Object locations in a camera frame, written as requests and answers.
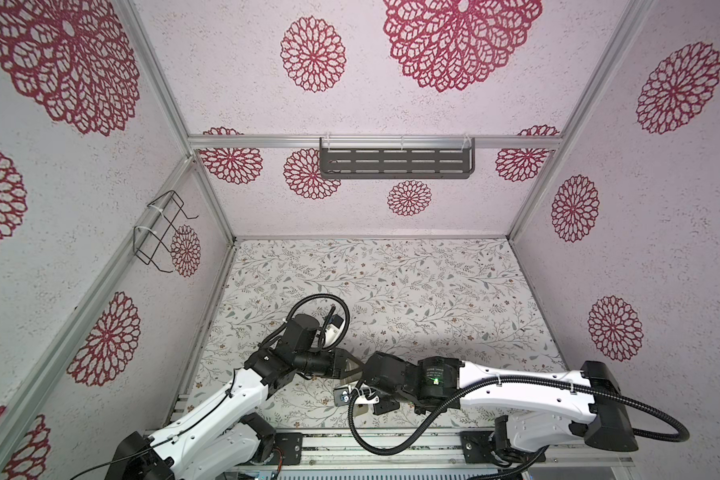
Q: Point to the dark grey wall shelf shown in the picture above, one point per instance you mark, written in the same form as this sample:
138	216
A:
401	163

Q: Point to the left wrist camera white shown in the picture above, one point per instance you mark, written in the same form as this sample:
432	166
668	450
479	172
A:
333	330

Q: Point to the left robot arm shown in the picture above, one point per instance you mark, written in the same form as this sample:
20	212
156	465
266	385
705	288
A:
226	429

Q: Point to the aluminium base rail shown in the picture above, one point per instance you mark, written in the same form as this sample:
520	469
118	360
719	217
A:
440	453

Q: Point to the black wire wall basket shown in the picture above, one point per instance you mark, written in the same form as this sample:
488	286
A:
170	243

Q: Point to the white remote control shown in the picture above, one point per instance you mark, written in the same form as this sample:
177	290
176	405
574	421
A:
351	372

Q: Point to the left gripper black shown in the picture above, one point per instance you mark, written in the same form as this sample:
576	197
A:
336	370

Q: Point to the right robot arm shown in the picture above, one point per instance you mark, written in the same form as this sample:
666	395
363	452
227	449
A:
548	409

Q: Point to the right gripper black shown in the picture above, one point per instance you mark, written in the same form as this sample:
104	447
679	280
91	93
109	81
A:
380	407

